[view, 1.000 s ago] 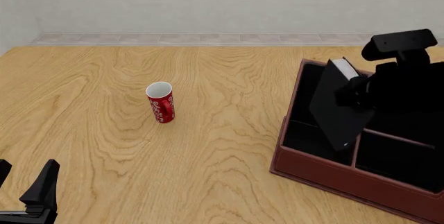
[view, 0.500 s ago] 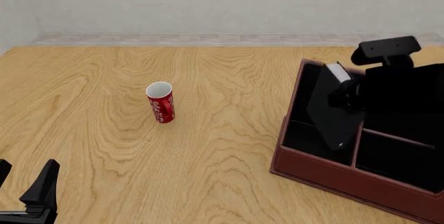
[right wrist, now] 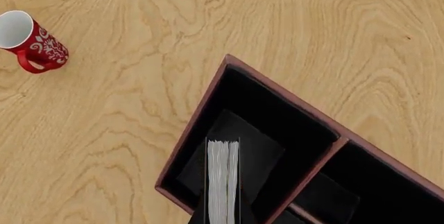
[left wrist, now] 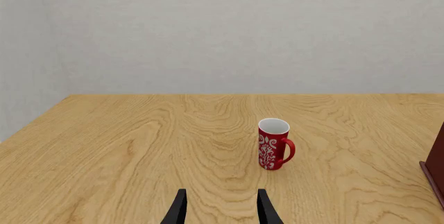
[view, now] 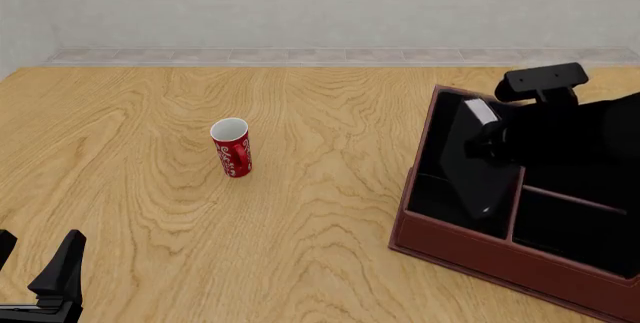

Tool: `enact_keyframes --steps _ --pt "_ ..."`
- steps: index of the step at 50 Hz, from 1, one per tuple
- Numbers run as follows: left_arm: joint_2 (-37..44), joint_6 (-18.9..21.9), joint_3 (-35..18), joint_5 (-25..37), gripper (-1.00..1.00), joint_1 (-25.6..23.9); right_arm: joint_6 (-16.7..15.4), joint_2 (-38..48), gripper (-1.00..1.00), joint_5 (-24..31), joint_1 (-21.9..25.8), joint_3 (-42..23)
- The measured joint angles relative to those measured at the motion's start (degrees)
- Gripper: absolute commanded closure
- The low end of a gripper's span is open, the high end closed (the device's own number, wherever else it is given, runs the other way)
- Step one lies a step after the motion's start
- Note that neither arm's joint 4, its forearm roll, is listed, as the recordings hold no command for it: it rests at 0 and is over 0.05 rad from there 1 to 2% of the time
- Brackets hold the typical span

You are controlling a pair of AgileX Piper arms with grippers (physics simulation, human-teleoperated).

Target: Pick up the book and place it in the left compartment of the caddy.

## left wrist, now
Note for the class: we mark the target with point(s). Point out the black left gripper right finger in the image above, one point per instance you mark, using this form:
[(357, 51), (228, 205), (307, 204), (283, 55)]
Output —
[(267, 211)]

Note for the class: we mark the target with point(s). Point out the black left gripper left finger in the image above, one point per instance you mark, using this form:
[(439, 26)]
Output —
[(177, 211)]

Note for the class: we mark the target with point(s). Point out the red-brown desk caddy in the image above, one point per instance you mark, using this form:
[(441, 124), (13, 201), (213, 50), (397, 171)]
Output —
[(436, 164)]

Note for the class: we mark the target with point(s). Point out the red mug with white pattern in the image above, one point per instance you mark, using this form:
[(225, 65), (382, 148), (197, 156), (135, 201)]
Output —
[(270, 147)]

